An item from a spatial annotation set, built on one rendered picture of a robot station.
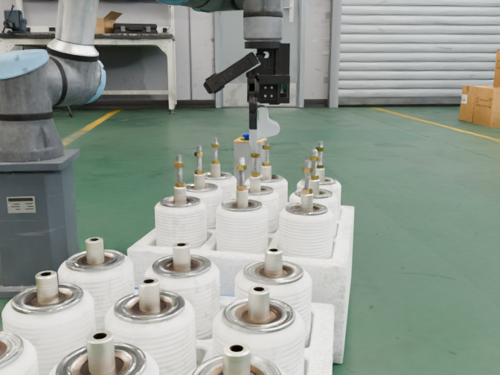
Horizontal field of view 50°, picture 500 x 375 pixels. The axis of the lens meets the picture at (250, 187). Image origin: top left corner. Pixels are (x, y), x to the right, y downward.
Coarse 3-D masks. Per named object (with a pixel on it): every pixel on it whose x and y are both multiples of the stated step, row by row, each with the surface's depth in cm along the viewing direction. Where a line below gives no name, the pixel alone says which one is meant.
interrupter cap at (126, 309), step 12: (120, 300) 58; (132, 300) 59; (168, 300) 59; (180, 300) 58; (120, 312) 56; (132, 312) 56; (144, 312) 56; (156, 312) 56; (168, 312) 56; (180, 312) 56
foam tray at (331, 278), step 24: (144, 240) 101; (336, 240) 101; (144, 264) 96; (216, 264) 93; (240, 264) 92; (312, 264) 89; (336, 264) 89; (312, 288) 90; (336, 288) 89; (336, 312) 90; (336, 336) 91; (336, 360) 92
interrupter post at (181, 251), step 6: (174, 246) 67; (180, 246) 67; (186, 246) 67; (174, 252) 68; (180, 252) 67; (186, 252) 67; (174, 258) 68; (180, 258) 67; (186, 258) 68; (174, 264) 68; (180, 264) 68; (186, 264) 68
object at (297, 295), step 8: (240, 272) 67; (304, 272) 67; (240, 280) 65; (248, 280) 65; (304, 280) 65; (240, 288) 65; (248, 288) 64; (272, 288) 63; (280, 288) 63; (288, 288) 63; (296, 288) 63; (304, 288) 64; (240, 296) 65; (272, 296) 62; (280, 296) 62; (288, 296) 63; (296, 296) 63; (304, 296) 64; (296, 304) 64; (304, 304) 65; (304, 312) 65; (304, 320) 65; (304, 344) 66
